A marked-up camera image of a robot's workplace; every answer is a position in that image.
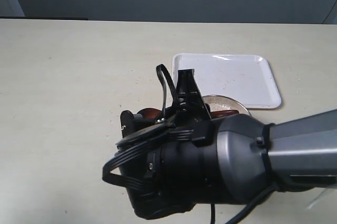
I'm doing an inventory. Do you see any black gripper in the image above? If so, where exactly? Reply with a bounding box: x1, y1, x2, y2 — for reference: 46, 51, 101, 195
157, 69, 216, 135

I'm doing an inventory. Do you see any brown wooden spoon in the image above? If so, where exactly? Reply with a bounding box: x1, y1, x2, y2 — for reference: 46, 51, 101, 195
137, 108, 239, 119

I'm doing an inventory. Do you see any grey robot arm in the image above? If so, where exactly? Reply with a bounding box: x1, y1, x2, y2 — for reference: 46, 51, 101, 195
117, 69, 336, 220

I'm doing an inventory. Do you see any steel bowl of rice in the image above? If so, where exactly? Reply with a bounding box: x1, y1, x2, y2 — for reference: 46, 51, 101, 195
203, 95, 251, 116

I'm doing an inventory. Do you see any white plastic tray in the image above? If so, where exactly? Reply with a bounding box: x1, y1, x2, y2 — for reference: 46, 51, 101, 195
172, 53, 282, 109

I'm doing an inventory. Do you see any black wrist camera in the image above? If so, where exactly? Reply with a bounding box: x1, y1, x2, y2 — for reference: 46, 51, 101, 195
120, 110, 162, 137

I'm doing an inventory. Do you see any black flat cable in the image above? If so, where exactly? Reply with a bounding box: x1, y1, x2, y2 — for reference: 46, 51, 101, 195
101, 64, 216, 190

